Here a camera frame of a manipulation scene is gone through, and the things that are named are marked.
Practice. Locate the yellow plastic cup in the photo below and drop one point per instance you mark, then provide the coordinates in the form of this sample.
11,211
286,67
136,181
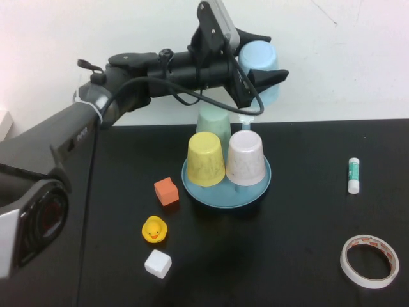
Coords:
204,156

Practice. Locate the blue cup stand tray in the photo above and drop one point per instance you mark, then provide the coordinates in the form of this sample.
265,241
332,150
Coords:
220,198

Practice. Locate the white tape roll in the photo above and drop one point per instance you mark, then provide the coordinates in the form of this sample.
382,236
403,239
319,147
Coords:
367,284

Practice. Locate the white foam cube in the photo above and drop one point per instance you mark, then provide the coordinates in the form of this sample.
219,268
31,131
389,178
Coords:
157,263

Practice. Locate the orange foam cube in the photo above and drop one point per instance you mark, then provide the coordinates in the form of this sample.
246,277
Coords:
166,192

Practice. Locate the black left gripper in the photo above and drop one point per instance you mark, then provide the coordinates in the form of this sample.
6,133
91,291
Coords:
220,73

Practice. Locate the yellow rubber duck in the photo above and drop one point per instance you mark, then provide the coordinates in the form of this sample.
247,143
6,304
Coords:
155,230

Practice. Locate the pale green plastic cup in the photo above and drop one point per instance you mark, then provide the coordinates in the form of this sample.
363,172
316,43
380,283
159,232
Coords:
212,123

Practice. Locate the white zip tie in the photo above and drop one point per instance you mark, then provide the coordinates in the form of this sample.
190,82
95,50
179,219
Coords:
92,110

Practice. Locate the white green glue stick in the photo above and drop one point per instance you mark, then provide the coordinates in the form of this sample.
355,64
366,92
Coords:
353,176

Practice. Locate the black left camera bracket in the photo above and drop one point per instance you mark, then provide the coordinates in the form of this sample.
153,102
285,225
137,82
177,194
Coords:
207,35

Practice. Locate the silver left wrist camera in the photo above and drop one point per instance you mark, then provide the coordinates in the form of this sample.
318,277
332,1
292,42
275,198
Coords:
228,25

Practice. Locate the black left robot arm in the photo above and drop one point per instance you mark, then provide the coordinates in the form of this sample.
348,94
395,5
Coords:
38,150

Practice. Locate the light blue plastic cup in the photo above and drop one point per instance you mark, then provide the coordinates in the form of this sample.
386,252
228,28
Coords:
259,56

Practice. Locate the pale pink plastic cup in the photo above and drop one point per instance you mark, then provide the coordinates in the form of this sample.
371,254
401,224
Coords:
244,153

